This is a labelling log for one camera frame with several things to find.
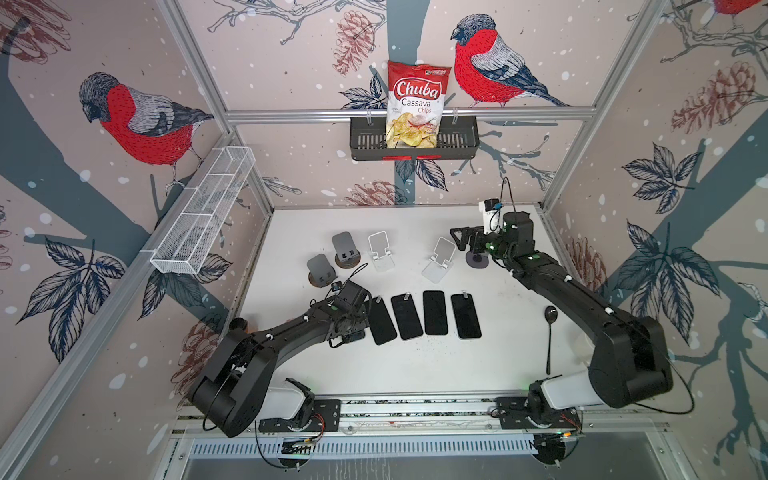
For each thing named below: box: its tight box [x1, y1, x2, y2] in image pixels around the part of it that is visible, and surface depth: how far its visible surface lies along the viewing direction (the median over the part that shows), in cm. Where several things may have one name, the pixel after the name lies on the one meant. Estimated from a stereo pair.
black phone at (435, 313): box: [423, 290, 449, 335], surface depth 93 cm
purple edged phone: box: [391, 293, 423, 340], surface depth 93 cm
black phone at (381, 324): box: [369, 296, 397, 345], surface depth 92 cm
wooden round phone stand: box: [335, 249, 362, 269], surface depth 103 cm
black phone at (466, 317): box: [451, 293, 482, 339], surface depth 92 cm
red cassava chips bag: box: [386, 60, 451, 148], surface depth 86 cm
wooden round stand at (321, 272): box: [307, 253, 338, 289], surface depth 99 cm
